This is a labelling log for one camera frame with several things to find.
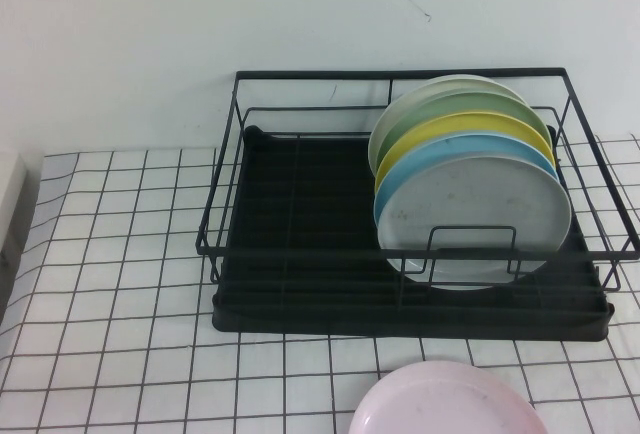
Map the black plastic drip tray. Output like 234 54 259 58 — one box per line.
210 124 616 343

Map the pink plate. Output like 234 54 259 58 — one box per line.
347 359 552 434

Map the pale mint plate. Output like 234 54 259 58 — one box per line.
367 75 529 176

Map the grey plate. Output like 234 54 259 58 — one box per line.
375 150 573 292

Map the white black-grid tablecloth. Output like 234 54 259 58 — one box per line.
0 137 640 434

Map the blue plate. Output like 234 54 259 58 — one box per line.
372 133 561 221

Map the green plate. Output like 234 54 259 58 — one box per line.
375 91 554 175

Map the yellow plate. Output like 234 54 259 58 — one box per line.
373 111 557 190

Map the black wire dish rack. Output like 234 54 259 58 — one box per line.
193 67 640 298

